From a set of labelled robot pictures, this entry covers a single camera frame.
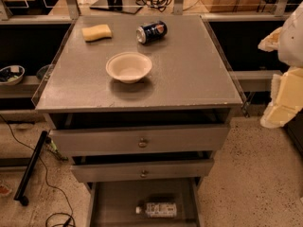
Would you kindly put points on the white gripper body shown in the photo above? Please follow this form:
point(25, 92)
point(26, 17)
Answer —
point(293, 43)

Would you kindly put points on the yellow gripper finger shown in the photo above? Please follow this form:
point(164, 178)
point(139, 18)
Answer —
point(270, 42)
point(286, 99)

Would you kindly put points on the clear plastic water bottle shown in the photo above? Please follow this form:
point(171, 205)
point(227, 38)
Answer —
point(157, 209)

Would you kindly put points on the top grey drawer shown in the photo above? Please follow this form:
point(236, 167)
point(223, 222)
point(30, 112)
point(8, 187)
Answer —
point(135, 140)

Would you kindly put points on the grey drawer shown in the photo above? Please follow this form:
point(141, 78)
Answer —
point(113, 204)
point(135, 140)
point(142, 171)

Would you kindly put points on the middle grey drawer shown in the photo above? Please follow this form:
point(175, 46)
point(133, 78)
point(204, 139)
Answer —
point(142, 171)

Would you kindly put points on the grey drawer cabinet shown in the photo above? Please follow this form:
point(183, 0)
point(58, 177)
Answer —
point(140, 123)

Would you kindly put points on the bottom grey drawer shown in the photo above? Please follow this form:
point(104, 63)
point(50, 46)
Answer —
point(113, 204)

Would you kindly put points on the blue Pepsi can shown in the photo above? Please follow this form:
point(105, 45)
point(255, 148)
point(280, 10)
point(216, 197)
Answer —
point(151, 32)

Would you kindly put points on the white paper bowl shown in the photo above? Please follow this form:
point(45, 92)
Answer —
point(129, 67)

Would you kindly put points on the black monitor stand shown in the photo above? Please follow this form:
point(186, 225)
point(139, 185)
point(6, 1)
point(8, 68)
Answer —
point(122, 6)

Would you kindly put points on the yellow sponge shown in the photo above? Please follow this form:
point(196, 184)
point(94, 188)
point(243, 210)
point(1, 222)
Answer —
point(94, 33)

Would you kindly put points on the white bowl with items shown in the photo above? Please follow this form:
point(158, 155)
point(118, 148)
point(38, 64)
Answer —
point(11, 75)

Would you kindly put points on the black bar on floor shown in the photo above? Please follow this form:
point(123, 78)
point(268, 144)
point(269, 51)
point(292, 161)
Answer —
point(20, 192)

